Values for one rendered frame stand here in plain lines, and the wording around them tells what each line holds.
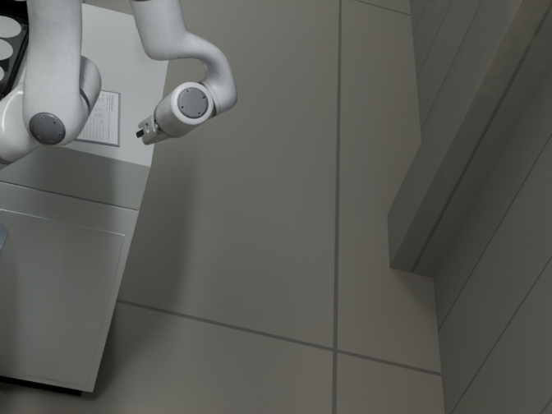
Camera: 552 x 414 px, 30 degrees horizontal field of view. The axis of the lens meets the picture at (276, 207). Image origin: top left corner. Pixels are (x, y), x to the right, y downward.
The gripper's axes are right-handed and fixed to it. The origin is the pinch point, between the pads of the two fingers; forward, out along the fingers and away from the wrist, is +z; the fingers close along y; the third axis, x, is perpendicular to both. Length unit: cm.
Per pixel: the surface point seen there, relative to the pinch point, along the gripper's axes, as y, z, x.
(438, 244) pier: 121, 117, -59
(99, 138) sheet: -6.5, 23.7, 4.8
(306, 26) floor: 156, 234, 50
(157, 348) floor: 8, 107, -56
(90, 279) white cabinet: -15, 51, -27
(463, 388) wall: 90, 77, -100
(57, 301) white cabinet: -24, 61, -29
